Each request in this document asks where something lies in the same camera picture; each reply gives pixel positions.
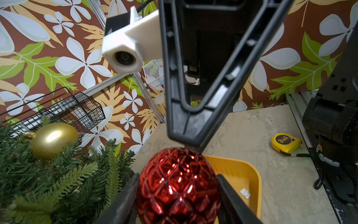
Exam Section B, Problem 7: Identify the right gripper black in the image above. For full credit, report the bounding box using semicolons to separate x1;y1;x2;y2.
159;1;293;148

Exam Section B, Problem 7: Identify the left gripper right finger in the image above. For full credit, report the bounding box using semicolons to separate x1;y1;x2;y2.
216;174;262;224

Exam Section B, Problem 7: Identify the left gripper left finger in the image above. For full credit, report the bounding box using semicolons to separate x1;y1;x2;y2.
95;173;140;224

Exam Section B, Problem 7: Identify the red faceted ornament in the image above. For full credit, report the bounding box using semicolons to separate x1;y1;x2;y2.
136;147;221;224

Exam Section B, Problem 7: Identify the gold ball ornament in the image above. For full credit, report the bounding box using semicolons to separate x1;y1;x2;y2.
21;123;79;160

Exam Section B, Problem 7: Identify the small green christmas tree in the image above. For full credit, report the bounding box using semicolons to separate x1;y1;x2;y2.
1;125;135;224

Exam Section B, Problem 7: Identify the small white paper tag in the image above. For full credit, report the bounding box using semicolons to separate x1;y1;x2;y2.
240;188;250;199

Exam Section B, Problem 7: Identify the yellow plastic tray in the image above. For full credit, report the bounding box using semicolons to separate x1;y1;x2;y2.
205;155;262;218

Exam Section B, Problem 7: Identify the yellow tape measure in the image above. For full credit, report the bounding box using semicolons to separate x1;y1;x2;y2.
271;133;303;154

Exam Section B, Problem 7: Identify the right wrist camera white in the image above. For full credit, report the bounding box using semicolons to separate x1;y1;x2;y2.
102;7;163;74

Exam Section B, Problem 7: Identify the black wire basket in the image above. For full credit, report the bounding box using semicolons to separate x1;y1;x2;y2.
1;87;105;134

